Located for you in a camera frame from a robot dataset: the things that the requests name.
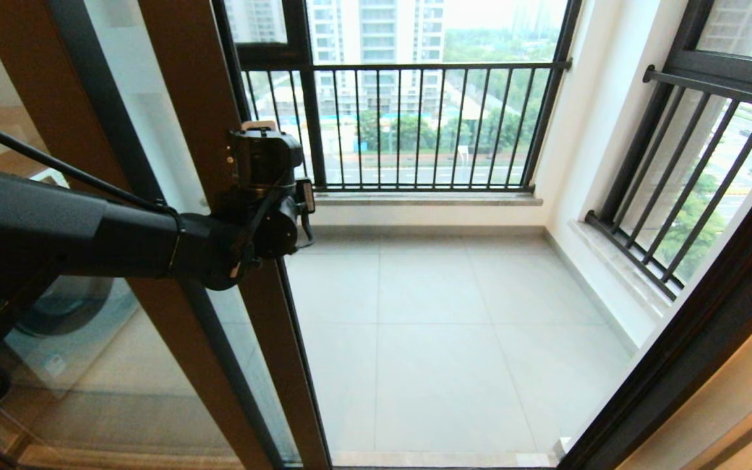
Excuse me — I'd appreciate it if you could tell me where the black window guard railing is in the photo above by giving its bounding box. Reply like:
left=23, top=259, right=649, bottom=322
left=585, top=65, right=752, bottom=302
left=239, top=60, right=572, bottom=195

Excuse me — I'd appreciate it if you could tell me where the white front-load washing machine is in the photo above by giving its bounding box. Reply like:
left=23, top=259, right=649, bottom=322
left=0, top=166, right=142, bottom=399

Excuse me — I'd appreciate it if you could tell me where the dark window frame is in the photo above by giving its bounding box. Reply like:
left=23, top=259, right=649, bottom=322
left=601, top=0, right=752, bottom=226
left=219, top=0, right=584, bottom=196

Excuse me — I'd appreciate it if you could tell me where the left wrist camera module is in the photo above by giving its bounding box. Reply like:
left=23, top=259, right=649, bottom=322
left=294, top=180, right=317, bottom=215

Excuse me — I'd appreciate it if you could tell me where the sliding glass door brown frame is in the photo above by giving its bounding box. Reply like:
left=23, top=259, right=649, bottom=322
left=0, top=0, right=332, bottom=470

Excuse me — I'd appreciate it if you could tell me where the dark brown door jamb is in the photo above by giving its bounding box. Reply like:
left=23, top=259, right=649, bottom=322
left=559, top=144, right=752, bottom=470

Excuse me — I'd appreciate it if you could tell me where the grey stone window sill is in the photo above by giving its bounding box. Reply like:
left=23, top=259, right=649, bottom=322
left=311, top=193, right=544, bottom=208
left=569, top=222, right=670, bottom=321

